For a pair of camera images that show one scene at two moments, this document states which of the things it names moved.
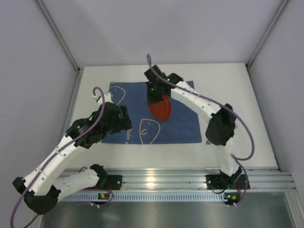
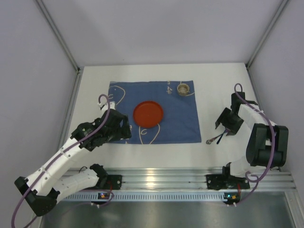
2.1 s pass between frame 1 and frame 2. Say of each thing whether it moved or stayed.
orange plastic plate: moved
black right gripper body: moved
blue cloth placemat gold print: stayed
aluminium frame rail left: stayed
